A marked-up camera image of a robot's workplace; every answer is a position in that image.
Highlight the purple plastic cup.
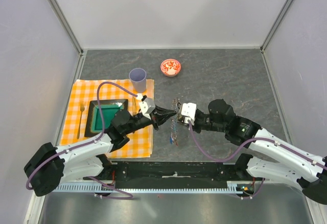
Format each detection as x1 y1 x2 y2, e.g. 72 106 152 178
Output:
129 68 147 93

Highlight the aluminium corner post left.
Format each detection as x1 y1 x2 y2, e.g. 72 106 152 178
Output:
35 0 85 56

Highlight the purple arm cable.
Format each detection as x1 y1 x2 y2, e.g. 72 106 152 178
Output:
26 80 144 199
188 123 327 200

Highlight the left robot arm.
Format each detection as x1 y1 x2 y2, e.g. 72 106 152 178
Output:
24 106 177 196

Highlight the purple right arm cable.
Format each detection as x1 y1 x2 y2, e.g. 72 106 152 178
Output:
188 123 327 200

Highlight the gold knife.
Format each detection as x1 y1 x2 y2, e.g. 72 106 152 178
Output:
132 96 137 115

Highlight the teal square plate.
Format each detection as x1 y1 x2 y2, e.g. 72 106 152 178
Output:
84 99 128 138

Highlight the chain of silver keyrings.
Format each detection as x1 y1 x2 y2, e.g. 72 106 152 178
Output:
169 97 182 147

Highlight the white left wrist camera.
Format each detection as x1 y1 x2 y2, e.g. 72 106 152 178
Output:
136 93 155 120

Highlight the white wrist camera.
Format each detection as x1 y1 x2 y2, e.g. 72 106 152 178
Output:
179 102 197 117
136 93 155 120

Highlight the gold fork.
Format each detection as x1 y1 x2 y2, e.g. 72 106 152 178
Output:
77 101 85 139

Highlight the white toothed cable rail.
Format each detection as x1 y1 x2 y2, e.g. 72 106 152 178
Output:
53 182 242 194

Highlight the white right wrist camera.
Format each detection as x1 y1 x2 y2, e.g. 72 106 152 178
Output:
179 102 197 117

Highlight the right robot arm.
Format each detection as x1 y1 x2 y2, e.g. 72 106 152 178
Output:
176 99 326 205

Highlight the orange checkered cloth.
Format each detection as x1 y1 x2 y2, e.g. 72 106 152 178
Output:
59 79 153 159

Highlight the aluminium corner post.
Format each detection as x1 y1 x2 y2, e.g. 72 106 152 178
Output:
35 0 85 56
260 0 307 53

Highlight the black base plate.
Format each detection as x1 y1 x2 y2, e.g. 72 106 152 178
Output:
95 161 262 189

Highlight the red white patterned bowl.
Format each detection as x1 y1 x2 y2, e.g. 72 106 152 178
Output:
160 59 181 77

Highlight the aluminium corner post right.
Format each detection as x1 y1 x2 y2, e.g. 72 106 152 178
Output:
260 0 307 53

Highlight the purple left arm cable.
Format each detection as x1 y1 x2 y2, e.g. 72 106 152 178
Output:
26 80 144 199

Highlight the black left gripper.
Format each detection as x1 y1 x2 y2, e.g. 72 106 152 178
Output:
124 104 176 135

